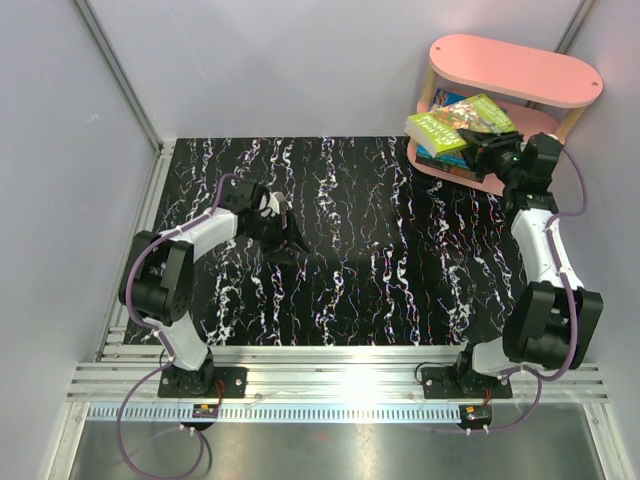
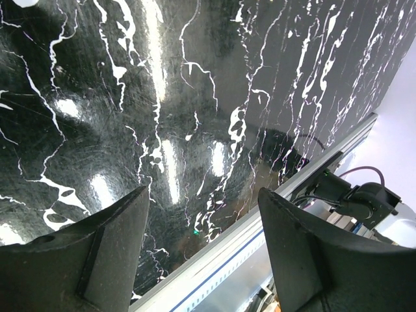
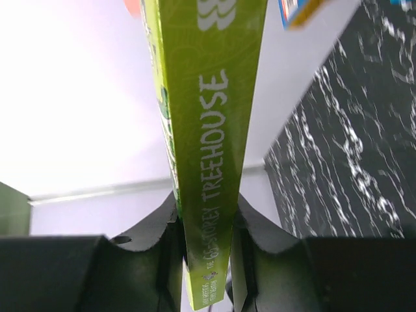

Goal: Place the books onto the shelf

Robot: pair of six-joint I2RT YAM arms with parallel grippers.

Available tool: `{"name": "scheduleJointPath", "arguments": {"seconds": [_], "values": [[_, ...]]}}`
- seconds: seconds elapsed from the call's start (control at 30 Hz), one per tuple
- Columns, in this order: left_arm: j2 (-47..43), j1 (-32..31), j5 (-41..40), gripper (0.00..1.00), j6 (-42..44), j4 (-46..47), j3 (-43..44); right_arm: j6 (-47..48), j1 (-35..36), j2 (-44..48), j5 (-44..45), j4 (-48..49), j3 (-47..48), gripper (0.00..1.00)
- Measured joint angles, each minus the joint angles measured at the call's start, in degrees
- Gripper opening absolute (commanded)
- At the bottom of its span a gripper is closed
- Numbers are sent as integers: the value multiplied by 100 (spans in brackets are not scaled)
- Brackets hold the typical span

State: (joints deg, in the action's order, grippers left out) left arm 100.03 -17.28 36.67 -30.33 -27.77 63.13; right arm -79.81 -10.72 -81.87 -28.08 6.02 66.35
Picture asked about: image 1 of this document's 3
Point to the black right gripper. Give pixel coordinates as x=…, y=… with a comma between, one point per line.
x=487, y=145

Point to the blue back-cover book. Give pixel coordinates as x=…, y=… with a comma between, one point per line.
x=453, y=102

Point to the right corner aluminium post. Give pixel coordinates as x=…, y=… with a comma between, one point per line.
x=577, y=22

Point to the lime green book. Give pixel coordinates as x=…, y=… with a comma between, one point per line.
x=437, y=131

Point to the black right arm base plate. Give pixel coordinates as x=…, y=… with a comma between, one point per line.
x=444, y=383

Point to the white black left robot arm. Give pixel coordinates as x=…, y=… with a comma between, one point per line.
x=157, y=284

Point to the green 104-Storey Treehouse book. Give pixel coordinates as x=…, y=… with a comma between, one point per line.
x=445, y=167

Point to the blue 26-Storey Treehouse book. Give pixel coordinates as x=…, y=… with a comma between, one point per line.
x=446, y=162

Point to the aluminium rail frame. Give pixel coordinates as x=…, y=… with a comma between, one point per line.
x=340, y=370

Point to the corner aluminium post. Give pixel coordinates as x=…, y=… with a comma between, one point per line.
x=98, y=34
x=577, y=22

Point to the left corner aluminium post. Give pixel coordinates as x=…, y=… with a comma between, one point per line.
x=98, y=34

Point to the white slotted cable duct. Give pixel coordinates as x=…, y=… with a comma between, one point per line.
x=429, y=413

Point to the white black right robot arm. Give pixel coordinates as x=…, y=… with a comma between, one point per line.
x=553, y=321

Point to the black marble pattern mat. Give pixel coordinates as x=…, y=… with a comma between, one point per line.
x=400, y=250

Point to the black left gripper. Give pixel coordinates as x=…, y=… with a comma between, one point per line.
x=284, y=238

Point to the pink three-tier shelf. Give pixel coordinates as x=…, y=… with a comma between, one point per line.
x=526, y=73

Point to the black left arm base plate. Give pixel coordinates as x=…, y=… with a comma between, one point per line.
x=230, y=382

